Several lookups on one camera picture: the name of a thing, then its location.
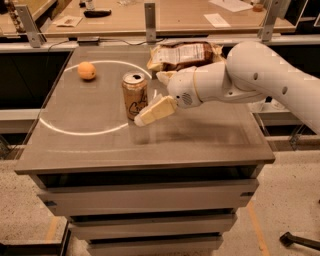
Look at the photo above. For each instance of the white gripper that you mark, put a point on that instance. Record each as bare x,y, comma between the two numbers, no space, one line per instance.
181,87

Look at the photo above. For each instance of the orange LaCroix soda can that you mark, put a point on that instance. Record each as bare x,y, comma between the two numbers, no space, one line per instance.
134,85

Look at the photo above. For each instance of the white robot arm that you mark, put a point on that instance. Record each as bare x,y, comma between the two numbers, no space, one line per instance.
251,72

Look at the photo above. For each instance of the brown chip bag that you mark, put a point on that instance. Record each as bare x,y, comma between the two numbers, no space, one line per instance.
177,56

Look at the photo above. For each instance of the orange fruit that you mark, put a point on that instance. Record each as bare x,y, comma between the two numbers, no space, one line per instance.
86,71

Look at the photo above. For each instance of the grey drawer cabinet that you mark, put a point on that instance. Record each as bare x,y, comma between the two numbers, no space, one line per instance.
169,188

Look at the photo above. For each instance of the clear plastic bottle right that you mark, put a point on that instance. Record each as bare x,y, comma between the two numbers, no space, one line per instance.
276,105

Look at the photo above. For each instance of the large white paper sheet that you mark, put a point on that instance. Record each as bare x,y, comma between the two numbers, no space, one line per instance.
232,5

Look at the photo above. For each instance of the black remote on desk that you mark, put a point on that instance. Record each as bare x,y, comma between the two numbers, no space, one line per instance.
97,13

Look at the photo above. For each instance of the white paper card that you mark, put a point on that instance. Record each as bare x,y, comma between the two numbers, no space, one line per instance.
68,21

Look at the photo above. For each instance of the black chair base leg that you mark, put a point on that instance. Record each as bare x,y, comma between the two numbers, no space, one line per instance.
287,239

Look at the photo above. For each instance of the grey metal bracket middle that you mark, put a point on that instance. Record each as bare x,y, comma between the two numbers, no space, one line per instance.
150,22

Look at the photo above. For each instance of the grey metal bracket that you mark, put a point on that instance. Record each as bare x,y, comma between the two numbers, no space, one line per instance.
150,22
31,30
266,31

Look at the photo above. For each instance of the grey metal bracket right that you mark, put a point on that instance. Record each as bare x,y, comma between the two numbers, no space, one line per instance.
266,31

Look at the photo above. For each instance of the grey metal bracket left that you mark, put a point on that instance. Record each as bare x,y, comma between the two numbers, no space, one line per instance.
31,30

